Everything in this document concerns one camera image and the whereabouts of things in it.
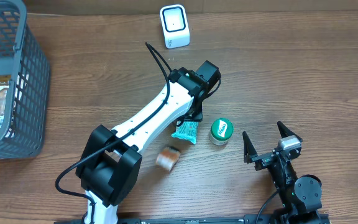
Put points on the green lid jar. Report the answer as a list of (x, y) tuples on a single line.
[(221, 131)]

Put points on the teal tissue packet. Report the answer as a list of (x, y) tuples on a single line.
[(187, 131)]

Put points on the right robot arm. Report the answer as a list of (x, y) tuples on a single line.
[(300, 196)]

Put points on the grey plastic mesh basket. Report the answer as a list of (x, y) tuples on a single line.
[(23, 128)]

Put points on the white barcode scanner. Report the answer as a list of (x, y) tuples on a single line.
[(175, 26)]

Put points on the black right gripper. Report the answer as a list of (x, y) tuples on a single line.
[(270, 157)]

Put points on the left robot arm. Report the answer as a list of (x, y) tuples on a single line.
[(112, 157)]

